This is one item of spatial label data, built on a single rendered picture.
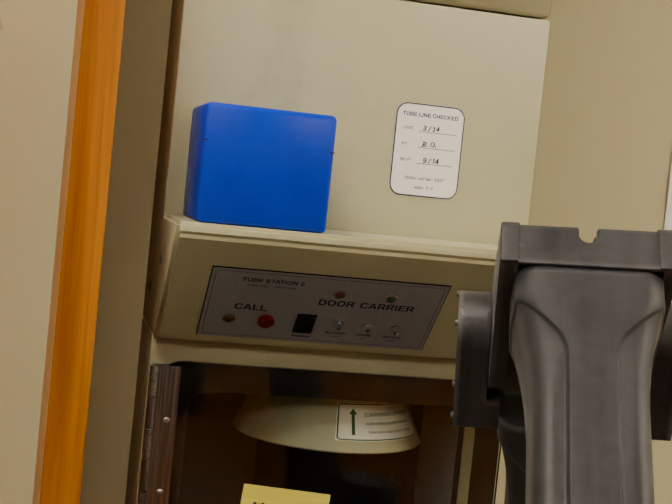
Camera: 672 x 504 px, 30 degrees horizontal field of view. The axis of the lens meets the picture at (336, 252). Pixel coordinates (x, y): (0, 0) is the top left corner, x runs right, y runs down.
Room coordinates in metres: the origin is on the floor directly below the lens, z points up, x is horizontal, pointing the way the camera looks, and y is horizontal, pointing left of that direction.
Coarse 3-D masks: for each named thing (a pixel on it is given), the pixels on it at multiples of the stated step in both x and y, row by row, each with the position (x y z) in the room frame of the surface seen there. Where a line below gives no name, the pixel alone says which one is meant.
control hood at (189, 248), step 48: (192, 240) 0.93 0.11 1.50; (240, 240) 0.93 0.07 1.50; (288, 240) 0.94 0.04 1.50; (336, 240) 0.95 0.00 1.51; (384, 240) 0.96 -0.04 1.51; (432, 240) 1.05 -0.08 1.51; (192, 288) 0.97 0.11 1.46; (480, 288) 1.00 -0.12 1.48; (192, 336) 1.01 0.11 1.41; (432, 336) 1.04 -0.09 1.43
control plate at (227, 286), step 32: (224, 288) 0.97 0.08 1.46; (256, 288) 0.97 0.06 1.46; (288, 288) 0.98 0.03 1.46; (320, 288) 0.98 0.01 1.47; (352, 288) 0.98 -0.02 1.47; (384, 288) 0.99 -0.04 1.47; (416, 288) 0.99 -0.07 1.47; (448, 288) 0.99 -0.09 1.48; (256, 320) 1.00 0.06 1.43; (288, 320) 1.01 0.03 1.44; (320, 320) 1.01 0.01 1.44; (352, 320) 1.01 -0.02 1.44; (384, 320) 1.02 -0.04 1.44; (416, 320) 1.02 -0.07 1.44
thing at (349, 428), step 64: (192, 384) 1.03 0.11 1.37; (256, 384) 1.04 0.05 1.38; (320, 384) 1.05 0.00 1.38; (384, 384) 1.07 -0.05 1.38; (448, 384) 1.08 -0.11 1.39; (192, 448) 1.03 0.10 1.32; (256, 448) 1.04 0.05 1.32; (320, 448) 1.06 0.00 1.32; (384, 448) 1.07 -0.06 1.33; (448, 448) 1.08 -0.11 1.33
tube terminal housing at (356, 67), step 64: (192, 0) 1.03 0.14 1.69; (256, 0) 1.05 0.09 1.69; (320, 0) 1.06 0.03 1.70; (384, 0) 1.07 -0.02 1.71; (192, 64) 1.04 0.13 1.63; (256, 64) 1.05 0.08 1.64; (320, 64) 1.06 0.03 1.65; (384, 64) 1.07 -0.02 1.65; (448, 64) 1.09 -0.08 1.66; (512, 64) 1.10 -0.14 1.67; (384, 128) 1.07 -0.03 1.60; (512, 128) 1.10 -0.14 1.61; (384, 192) 1.08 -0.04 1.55; (512, 192) 1.10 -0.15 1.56
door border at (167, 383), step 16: (160, 368) 1.02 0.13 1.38; (176, 368) 1.03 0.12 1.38; (160, 384) 1.02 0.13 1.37; (176, 384) 1.03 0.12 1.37; (160, 400) 1.02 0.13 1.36; (176, 400) 1.03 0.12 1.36; (160, 416) 1.02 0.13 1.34; (176, 416) 1.03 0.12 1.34; (160, 432) 1.03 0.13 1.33; (160, 448) 1.03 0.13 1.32; (144, 464) 1.02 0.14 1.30; (160, 464) 1.03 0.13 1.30; (144, 480) 1.02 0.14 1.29; (160, 480) 1.03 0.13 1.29; (160, 496) 1.03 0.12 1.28
